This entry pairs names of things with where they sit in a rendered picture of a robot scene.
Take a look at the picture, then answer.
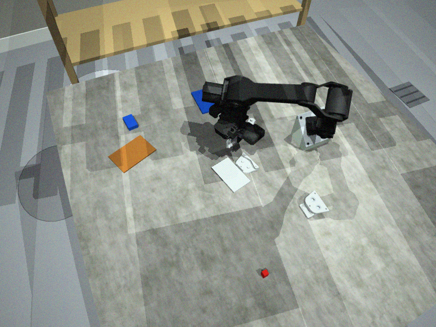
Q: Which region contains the small red block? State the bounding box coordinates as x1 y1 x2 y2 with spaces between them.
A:
261 269 269 278

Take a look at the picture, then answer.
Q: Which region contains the orange flat bar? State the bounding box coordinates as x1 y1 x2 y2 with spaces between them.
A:
108 135 156 173

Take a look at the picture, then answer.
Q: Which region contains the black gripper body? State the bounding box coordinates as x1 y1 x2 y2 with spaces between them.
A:
209 103 265 145

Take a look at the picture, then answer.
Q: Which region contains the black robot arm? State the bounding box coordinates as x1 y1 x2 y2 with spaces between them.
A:
202 75 353 139

